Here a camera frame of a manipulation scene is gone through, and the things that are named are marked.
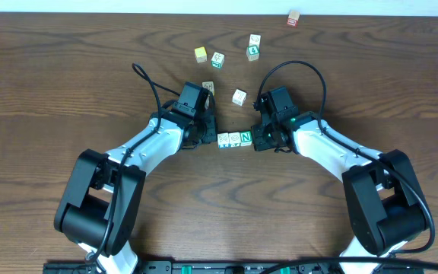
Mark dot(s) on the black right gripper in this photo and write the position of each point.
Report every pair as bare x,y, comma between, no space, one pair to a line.
259,142

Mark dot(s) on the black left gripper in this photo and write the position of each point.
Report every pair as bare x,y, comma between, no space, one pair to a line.
213,138

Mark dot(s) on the blue sided X wooden block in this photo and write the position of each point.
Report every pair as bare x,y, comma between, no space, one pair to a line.
223,140

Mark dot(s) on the green N wooden block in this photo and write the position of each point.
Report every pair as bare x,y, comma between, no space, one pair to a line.
245,138

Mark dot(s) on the yellow sided O wooden block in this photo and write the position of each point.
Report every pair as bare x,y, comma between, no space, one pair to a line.
234,139

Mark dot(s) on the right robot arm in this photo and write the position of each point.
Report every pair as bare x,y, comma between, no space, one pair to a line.
386,205

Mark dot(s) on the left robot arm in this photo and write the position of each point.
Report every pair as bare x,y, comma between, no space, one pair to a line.
100,203

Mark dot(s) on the yellow K wooden block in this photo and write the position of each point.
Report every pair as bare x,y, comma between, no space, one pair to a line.
209,85

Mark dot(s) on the plain white wooden block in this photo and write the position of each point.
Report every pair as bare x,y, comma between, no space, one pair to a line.
239,97

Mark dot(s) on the green F wooden block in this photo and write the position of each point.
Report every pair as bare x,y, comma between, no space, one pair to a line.
217,60

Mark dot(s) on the yellow top wooden block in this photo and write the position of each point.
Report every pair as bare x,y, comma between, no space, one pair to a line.
200,54

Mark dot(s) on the green 4 wooden block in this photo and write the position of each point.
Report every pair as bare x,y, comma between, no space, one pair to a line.
252,53

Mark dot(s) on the red sided wooden block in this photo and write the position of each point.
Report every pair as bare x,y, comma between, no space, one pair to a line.
254,40

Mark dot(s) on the red block by wall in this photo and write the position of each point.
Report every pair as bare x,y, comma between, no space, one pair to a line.
293,18

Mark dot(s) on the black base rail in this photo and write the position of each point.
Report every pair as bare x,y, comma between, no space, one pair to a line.
167,267

